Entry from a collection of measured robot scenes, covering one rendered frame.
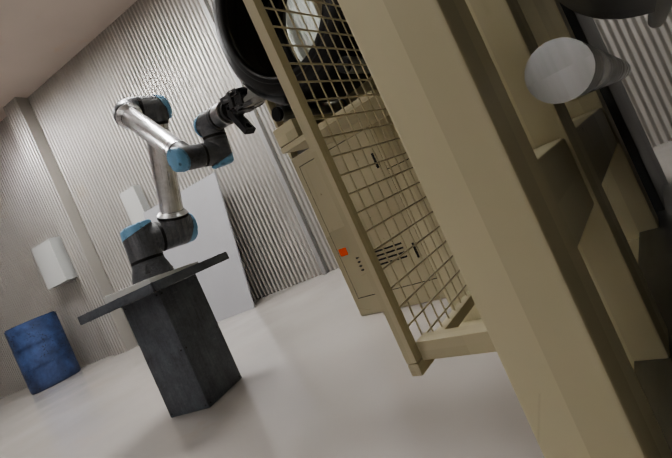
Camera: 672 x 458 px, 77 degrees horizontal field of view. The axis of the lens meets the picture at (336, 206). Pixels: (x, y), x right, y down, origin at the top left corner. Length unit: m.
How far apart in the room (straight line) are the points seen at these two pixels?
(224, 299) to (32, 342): 2.96
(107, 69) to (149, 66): 0.66
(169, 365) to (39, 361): 4.78
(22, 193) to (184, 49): 3.50
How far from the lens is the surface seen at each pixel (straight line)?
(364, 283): 2.18
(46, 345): 6.86
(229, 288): 4.62
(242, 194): 4.82
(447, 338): 0.62
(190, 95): 5.17
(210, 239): 4.76
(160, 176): 2.18
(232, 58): 1.45
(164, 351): 2.15
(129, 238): 2.18
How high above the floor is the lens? 0.56
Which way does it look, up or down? level
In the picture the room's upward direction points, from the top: 24 degrees counter-clockwise
